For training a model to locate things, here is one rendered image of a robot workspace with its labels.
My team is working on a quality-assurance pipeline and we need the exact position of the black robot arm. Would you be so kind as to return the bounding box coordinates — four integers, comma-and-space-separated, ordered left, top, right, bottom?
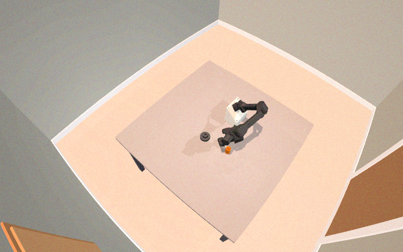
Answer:
221, 100, 268, 146

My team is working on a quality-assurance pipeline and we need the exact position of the dark grey round pedestal with shaft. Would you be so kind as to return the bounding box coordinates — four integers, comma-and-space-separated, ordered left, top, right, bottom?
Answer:
200, 132, 210, 142

